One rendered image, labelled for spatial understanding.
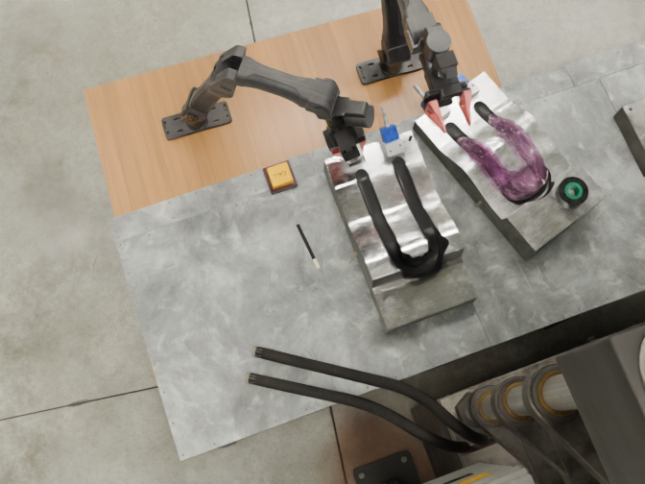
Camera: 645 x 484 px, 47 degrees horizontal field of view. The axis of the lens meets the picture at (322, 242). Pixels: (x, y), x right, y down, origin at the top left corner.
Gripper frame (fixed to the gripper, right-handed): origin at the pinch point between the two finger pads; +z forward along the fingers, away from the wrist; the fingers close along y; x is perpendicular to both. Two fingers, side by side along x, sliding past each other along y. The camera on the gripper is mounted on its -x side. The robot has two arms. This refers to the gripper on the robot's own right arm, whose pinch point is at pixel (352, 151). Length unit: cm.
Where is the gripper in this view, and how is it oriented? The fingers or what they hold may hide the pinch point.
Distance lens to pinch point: 202.7
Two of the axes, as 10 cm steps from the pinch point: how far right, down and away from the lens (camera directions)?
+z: 3.0, 4.5, 8.4
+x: -2.7, -8.1, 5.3
